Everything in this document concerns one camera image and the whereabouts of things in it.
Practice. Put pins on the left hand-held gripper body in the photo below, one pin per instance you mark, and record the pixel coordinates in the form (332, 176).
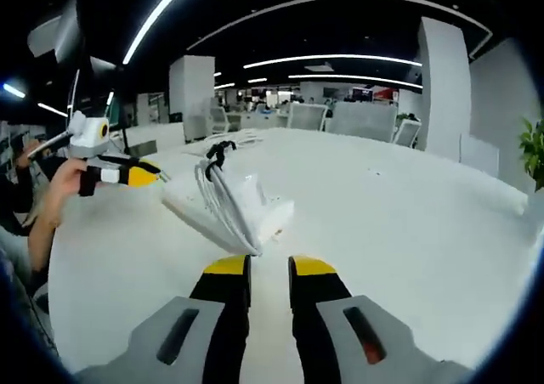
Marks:
(89, 139)

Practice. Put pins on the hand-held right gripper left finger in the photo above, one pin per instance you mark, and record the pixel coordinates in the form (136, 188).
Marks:
(221, 316)

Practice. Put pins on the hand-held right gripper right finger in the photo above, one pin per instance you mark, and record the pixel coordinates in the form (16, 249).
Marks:
(323, 316)

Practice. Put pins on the white power strip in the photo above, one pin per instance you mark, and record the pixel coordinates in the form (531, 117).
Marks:
(278, 216)

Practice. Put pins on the white charger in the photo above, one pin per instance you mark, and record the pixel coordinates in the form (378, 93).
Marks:
(251, 190)

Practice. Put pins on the white desk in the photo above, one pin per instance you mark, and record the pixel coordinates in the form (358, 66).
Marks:
(382, 231)

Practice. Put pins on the long ceiling light strip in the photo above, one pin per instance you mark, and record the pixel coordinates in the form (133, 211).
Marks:
(157, 18)

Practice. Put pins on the person's left hand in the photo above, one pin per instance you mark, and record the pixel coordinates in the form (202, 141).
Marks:
(64, 186)

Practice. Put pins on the white mesh office chair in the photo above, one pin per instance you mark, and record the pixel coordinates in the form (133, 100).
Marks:
(363, 122)
(408, 132)
(308, 116)
(219, 120)

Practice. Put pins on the green potted plant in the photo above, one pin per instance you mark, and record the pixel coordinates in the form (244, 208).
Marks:
(533, 154)

